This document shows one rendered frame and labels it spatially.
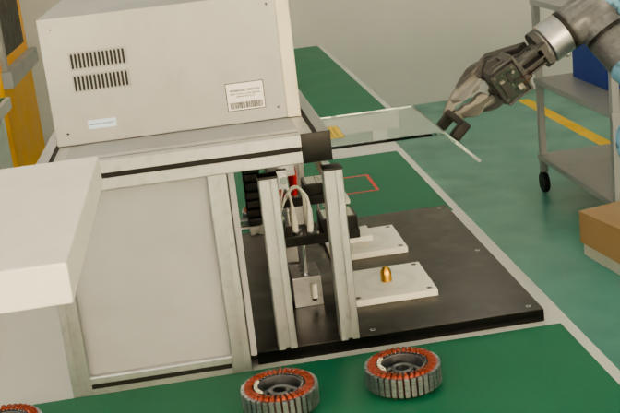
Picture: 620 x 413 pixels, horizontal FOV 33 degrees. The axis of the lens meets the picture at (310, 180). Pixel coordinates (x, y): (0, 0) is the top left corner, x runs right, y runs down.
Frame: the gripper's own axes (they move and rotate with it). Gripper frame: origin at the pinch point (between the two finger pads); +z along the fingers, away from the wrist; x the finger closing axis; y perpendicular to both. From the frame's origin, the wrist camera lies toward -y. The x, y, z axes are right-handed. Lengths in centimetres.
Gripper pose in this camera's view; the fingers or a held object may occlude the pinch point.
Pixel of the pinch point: (448, 112)
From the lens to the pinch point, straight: 192.7
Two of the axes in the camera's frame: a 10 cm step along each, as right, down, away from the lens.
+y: 1.2, 2.4, -9.6
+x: 5.9, 7.6, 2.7
